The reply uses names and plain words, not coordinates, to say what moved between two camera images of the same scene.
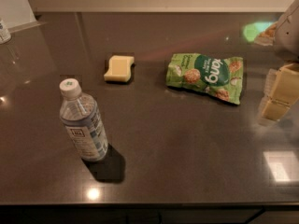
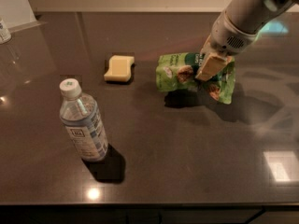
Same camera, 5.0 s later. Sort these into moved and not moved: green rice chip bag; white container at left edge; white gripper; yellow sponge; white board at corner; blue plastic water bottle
Moved: green rice chip bag; white gripper
Not moved: white board at corner; blue plastic water bottle; yellow sponge; white container at left edge
